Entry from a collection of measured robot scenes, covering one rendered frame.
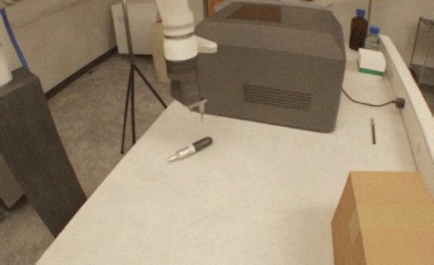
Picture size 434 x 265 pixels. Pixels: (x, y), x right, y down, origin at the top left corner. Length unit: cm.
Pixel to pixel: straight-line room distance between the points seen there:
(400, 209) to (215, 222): 38
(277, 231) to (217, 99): 47
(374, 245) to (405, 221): 8
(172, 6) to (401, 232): 59
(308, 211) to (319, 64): 38
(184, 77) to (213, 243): 36
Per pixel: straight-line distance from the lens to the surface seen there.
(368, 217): 50
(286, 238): 63
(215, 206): 68
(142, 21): 386
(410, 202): 55
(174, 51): 64
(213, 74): 89
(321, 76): 82
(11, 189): 215
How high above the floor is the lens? 142
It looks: 34 degrees down
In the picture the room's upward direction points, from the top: 3 degrees counter-clockwise
